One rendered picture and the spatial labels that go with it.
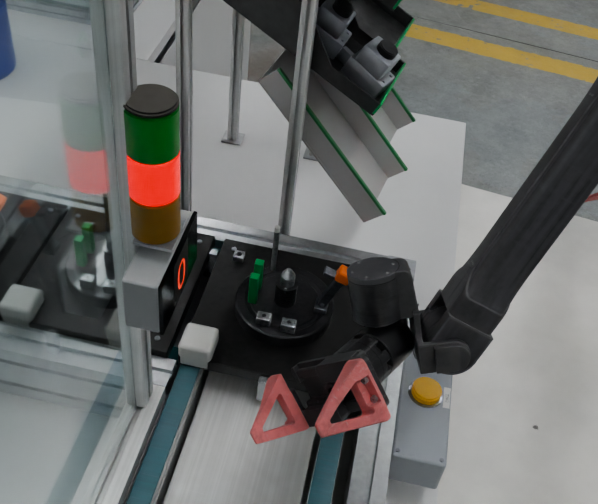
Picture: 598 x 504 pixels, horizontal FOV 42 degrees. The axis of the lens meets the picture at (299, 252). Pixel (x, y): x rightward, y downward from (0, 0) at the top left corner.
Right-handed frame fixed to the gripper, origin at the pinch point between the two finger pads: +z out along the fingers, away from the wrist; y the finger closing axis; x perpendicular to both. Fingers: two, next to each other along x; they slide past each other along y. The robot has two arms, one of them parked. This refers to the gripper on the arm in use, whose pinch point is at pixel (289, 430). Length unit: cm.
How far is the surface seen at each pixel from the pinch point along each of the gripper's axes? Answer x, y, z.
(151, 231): -23.2, -4.4, 0.4
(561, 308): 20, -8, -70
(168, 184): -26.5, 0.4, -0.4
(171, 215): -23.7, -2.4, -1.2
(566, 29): -16, -107, -359
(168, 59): -58, -89, -89
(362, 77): -29, -8, -47
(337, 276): -6.4, -12.6, -28.8
